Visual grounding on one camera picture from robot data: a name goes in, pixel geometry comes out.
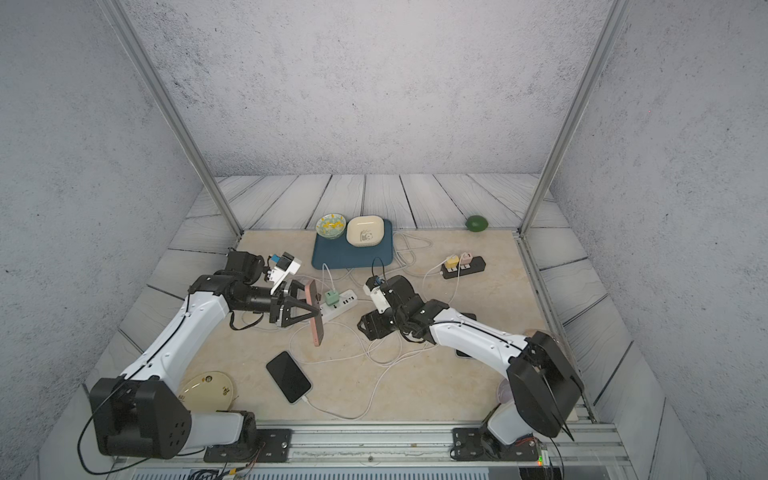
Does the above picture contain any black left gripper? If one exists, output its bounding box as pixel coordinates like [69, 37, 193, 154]
[236, 279, 321, 328]

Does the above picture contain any white charging cable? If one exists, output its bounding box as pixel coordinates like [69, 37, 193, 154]
[302, 260, 463, 421]
[287, 263, 421, 368]

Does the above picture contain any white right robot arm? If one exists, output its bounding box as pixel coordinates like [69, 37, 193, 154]
[358, 275, 584, 446]

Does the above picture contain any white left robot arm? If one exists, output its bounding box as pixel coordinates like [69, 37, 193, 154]
[82, 250, 320, 464]

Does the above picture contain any white black-screen phone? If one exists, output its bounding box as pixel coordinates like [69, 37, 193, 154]
[266, 351, 312, 404]

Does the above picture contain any white power strip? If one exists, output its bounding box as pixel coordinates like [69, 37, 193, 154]
[320, 290, 358, 323]

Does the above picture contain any green usb charger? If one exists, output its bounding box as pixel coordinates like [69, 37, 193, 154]
[324, 290, 340, 307]

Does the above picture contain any dark teal tray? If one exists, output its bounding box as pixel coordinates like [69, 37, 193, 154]
[311, 219, 394, 270]

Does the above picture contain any patterned teal yellow bowl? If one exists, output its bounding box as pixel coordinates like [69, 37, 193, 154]
[315, 213, 347, 240]

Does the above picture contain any cream square panda bowl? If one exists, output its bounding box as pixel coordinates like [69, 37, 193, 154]
[346, 215, 385, 248]

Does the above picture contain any yellow usb charger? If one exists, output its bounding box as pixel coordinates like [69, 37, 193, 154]
[444, 255, 460, 270]

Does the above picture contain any cream yellow plate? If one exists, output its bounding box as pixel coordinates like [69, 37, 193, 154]
[178, 371, 235, 413]

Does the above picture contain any black power strip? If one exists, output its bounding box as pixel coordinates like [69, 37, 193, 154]
[440, 256, 486, 280]

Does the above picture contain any green lime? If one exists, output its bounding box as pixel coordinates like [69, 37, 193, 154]
[465, 215, 489, 233]

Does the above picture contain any purple plate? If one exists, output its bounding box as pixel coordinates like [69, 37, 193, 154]
[496, 379, 513, 404]

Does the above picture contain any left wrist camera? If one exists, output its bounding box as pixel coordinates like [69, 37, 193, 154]
[267, 252, 301, 294]

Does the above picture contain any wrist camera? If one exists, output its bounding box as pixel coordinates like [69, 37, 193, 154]
[267, 252, 301, 294]
[363, 275, 391, 314]

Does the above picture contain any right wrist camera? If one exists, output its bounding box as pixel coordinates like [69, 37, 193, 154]
[363, 275, 391, 314]

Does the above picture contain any grey power strip cord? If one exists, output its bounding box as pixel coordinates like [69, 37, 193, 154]
[239, 232, 448, 334]

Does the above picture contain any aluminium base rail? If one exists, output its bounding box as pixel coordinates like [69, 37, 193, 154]
[118, 421, 636, 479]

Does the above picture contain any aluminium frame post left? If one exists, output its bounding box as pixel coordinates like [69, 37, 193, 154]
[98, 0, 244, 239]

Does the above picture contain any aluminium frame post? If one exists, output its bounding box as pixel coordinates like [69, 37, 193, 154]
[98, 0, 244, 239]
[518, 0, 631, 237]

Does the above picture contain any aluminium frame post right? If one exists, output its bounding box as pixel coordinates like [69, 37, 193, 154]
[518, 0, 631, 237]

